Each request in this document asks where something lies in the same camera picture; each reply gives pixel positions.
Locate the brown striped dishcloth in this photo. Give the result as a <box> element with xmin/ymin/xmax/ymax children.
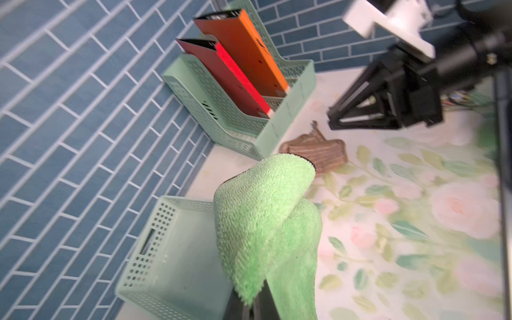
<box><xmin>279</xmin><ymin>121</ymin><xmax>349</xmax><ymax>177</ymax></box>

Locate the green plastic basket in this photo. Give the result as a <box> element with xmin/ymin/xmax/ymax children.
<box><xmin>115</xmin><ymin>196</ymin><xmax>233</xmax><ymax>319</ymax></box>

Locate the floral table mat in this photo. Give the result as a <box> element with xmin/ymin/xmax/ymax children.
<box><xmin>287</xmin><ymin>69</ymin><xmax>506</xmax><ymax>319</ymax></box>

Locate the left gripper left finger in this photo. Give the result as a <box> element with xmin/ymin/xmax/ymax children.
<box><xmin>223</xmin><ymin>289</ymin><xmax>252</xmax><ymax>320</ymax></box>

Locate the right picture book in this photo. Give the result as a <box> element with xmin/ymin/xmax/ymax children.
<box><xmin>441</xmin><ymin>90</ymin><xmax>493</xmax><ymax>109</ymax></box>

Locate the orange folder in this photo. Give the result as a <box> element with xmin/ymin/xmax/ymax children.
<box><xmin>194</xmin><ymin>9</ymin><xmax>289</xmax><ymax>97</ymax></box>

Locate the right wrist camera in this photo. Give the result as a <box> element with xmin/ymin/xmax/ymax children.
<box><xmin>342</xmin><ymin>0</ymin><xmax>436</xmax><ymax>59</ymax></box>

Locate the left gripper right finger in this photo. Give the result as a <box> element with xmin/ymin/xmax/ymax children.
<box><xmin>253</xmin><ymin>281</ymin><xmax>281</xmax><ymax>320</ymax></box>

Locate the green and grey dishcloth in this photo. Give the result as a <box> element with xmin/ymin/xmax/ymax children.
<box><xmin>213</xmin><ymin>153</ymin><xmax>322</xmax><ymax>319</ymax></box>

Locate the red folder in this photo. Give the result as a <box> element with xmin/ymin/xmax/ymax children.
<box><xmin>177</xmin><ymin>39</ymin><xmax>274</xmax><ymax>119</ymax></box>

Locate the green file organizer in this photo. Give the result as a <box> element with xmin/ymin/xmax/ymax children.
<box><xmin>162</xmin><ymin>1</ymin><xmax>316</xmax><ymax>160</ymax></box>

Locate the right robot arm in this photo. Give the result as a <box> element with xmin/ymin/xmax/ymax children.
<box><xmin>327</xmin><ymin>1</ymin><xmax>511</xmax><ymax>130</ymax></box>

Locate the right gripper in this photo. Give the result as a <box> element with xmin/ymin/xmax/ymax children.
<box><xmin>327</xmin><ymin>43</ymin><xmax>443</xmax><ymax>130</ymax></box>

